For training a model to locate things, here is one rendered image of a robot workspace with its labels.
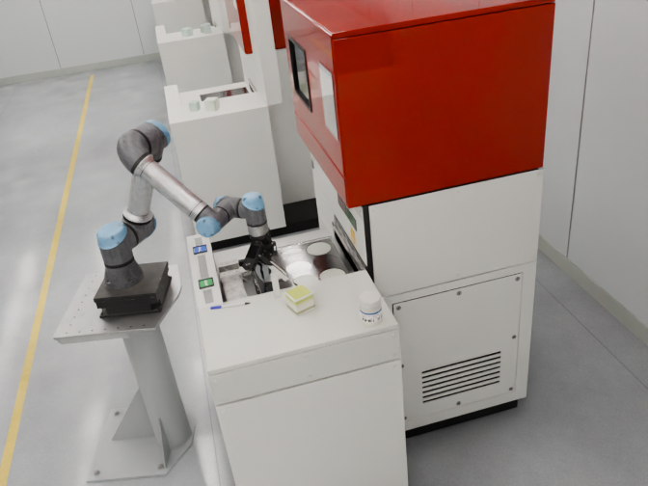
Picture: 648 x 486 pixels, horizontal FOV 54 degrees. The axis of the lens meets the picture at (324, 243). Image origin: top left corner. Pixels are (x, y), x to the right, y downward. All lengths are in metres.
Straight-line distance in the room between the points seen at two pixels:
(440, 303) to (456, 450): 0.74
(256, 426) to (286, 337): 0.32
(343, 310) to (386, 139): 0.58
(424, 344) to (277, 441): 0.76
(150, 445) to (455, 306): 1.56
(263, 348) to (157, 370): 0.91
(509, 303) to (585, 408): 0.75
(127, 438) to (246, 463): 1.09
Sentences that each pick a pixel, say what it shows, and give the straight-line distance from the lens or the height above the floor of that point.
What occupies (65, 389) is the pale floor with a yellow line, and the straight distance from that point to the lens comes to 3.75.
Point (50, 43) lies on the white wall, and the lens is 10.30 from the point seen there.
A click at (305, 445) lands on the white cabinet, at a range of 2.31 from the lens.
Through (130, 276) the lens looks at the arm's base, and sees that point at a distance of 2.62.
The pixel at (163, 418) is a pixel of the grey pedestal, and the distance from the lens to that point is 3.04.
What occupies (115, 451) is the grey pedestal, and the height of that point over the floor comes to 0.01.
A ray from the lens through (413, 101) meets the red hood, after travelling 2.14.
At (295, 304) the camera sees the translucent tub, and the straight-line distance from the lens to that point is 2.12.
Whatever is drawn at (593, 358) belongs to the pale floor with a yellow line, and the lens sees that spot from 3.51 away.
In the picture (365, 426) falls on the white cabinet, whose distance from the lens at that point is 2.33.
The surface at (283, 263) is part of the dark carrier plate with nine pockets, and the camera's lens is 2.56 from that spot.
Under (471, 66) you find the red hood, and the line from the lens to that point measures 2.19.
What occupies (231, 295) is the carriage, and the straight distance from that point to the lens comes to 2.47.
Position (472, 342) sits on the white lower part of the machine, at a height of 0.49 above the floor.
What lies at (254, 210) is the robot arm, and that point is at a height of 1.22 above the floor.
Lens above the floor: 2.25
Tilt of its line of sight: 31 degrees down
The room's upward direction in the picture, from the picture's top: 7 degrees counter-clockwise
